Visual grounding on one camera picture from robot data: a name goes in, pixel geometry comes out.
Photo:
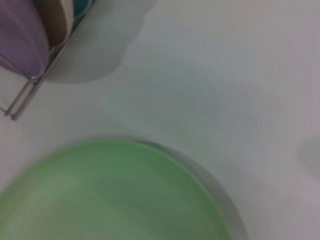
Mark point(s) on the light green plate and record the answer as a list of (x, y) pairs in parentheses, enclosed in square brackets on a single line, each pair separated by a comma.
[(112, 195)]

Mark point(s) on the light blue rimmed plate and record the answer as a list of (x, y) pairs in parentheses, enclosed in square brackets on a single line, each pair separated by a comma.
[(81, 7)]

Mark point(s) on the purple plate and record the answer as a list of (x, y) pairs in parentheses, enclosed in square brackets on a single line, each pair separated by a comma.
[(20, 35)]

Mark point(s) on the clear acrylic plate rack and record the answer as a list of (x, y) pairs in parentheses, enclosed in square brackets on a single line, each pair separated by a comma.
[(27, 100)]

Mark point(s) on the tan beige plate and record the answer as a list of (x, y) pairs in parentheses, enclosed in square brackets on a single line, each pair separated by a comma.
[(55, 22)]

